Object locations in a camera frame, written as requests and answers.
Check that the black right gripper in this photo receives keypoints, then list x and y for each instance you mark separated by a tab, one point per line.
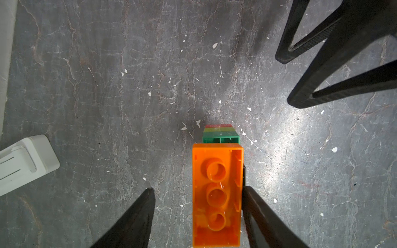
363	23

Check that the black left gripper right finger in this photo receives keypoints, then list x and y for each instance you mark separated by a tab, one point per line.
264	228

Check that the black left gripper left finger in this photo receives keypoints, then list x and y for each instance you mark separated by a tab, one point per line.
133	229

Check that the orange lego brick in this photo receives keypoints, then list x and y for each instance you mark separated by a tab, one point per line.
217	186

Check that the dark green lego brick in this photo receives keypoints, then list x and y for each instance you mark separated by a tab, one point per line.
221	137

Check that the red lego brick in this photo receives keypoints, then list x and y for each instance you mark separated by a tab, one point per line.
219	126

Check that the lime green long lego brick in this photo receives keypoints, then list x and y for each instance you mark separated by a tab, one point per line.
219	129

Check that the white open flip box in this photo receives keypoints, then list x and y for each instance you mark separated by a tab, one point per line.
26	161

